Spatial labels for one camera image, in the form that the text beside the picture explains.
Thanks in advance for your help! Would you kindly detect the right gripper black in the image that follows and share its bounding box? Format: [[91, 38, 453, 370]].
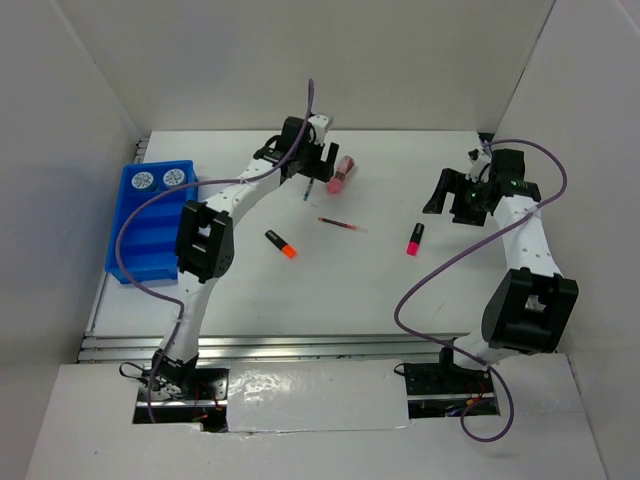
[[423, 167, 490, 227]]

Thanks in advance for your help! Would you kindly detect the blue white round jar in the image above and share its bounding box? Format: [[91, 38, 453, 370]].
[[129, 171, 157, 193], [162, 168, 188, 190]]

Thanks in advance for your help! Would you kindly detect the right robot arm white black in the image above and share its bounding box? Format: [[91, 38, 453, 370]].
[[423, 149, 579, 392]]

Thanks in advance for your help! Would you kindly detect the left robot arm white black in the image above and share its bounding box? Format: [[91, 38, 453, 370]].
[[151, 114, 339, 399]]

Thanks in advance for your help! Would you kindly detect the blue pen refill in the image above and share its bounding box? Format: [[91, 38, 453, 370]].
[[303, 178, 315, 202]]

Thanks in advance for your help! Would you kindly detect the pink eraser tube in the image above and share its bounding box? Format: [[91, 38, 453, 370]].
[[326, 156, 356, 195]]

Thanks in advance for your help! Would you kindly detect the orange pen refill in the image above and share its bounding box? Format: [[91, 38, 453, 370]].
[[318, 217, 367, 233]]

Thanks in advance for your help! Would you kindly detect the pink black highlighter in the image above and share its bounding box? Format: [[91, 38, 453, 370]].
[[406, 222, 425, 257]]

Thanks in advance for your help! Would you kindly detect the orange black highlighter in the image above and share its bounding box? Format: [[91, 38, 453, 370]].
[[265, 230, 297, 259]]

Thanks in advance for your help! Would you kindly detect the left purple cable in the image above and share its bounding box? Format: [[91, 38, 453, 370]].
[[114, 78, 317, 426]]

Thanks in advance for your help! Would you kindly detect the purple cable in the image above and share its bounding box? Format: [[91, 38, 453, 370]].
[[114, 78, 317, 426], [393, 139, 569, 444]]

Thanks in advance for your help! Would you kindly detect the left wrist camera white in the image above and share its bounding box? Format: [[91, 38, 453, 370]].
[[308, 114, 333, 145]]

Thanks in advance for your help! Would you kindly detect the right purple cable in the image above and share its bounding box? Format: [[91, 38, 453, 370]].
[[393, 139, 569, 444]]

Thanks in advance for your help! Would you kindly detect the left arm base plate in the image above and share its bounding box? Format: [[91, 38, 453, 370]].
[[132, 368, 229, 433]]

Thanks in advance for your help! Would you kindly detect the aluminium rail frame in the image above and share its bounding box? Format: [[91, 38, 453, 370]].
[[77, 134, 496, 365]]

